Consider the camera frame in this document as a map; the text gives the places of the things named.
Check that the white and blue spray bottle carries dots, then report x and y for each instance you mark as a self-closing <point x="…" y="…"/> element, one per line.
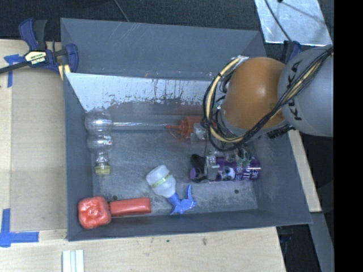
<point x="163" y="183"/>

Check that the red lumpy cube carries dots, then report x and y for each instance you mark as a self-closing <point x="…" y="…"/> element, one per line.
<point x="93" y="212"/>

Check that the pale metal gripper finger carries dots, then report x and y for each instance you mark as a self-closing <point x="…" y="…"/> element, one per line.
<point x="212" y="167"/>
<point x="201" y="133"/>

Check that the purple printed can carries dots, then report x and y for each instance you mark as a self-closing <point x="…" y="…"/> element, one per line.
<point x="241" y="172"/>

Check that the grey metal bin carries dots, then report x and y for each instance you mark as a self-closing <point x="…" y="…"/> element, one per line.
<point x="141" y="157"/>

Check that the clear plastic bottle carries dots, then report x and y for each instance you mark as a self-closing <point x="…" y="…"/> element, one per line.
<point x="98" y="135"/>

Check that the clear glass tube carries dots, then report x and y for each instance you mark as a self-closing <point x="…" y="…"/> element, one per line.
<point x="141" y="125"/>

